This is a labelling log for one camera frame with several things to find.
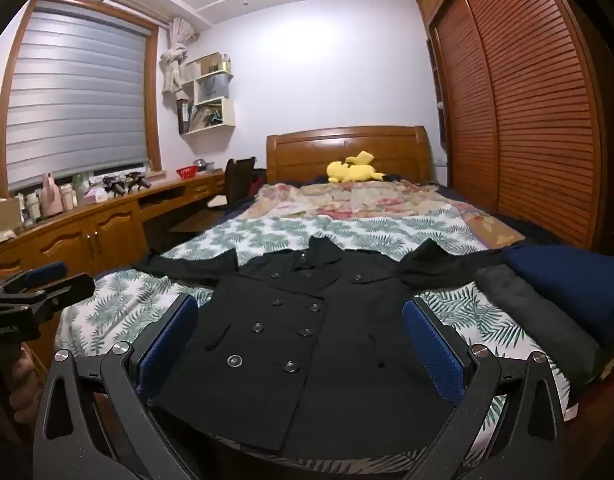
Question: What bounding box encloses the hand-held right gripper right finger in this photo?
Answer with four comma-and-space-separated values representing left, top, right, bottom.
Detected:
401, 296, 580, 480

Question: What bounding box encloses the wooden window frame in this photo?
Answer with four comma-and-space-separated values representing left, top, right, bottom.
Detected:
0, 0, 167, 196

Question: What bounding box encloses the folded dark grey garment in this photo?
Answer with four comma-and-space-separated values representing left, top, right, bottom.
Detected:
474, 265, 603, 386

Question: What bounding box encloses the row of books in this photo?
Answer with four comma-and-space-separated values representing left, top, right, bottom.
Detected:
188, 102, 224, 131

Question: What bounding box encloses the tied cream curtain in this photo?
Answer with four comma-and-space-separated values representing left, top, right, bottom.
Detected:
159, 17, 200, 93

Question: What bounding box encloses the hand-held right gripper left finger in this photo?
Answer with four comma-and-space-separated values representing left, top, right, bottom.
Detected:
33, 294, 200, 480

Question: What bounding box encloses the wooden louvered wardrobe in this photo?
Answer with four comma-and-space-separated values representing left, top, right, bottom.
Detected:
416, 0, 614, 261

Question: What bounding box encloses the yellow plush toy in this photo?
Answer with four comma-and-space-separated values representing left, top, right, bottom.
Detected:
327, 151, 387, 184

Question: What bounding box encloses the cardboard box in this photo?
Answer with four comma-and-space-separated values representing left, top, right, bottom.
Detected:
0, 197, 25, 241

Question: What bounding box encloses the wooden desk cabinet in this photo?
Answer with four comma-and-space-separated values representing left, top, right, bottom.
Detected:
0, 170, 228, 311

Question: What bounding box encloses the person's left hand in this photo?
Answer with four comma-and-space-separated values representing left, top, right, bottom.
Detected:
9, 355, 40, 411

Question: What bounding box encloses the white wall shelf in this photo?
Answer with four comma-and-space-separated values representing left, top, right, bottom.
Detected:
178, 51, 236, 136

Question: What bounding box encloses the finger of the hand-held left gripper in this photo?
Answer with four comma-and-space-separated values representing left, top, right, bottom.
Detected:
2, 273, 96, 326
0, 261, 69, 306

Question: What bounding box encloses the grey paper bag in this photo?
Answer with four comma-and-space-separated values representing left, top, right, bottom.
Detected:
194, 75, 231, 103

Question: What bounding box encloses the black coat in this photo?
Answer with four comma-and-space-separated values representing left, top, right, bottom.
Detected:
132, 236, 508, 461

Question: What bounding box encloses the grey window blind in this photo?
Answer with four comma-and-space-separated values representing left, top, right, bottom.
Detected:
6, 0, 160, 186

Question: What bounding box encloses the dark wooden chair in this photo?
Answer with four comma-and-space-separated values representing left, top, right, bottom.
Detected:
223, 157, 258, 206

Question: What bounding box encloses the pink bottle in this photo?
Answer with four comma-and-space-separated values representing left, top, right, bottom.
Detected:
41, 172, 62, 218

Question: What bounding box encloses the folded navy garment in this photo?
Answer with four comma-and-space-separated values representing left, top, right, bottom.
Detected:
502, 245, 614, 346

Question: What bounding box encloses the wooden headboard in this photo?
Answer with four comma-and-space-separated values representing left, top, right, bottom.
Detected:
266, 126, 433, 186

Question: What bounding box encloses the leaf print bed sheet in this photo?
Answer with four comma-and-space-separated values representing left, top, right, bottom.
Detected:
54, 215, 570, 480

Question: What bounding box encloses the floral blanket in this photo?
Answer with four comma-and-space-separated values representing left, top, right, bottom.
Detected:
247, 180, 525, 251

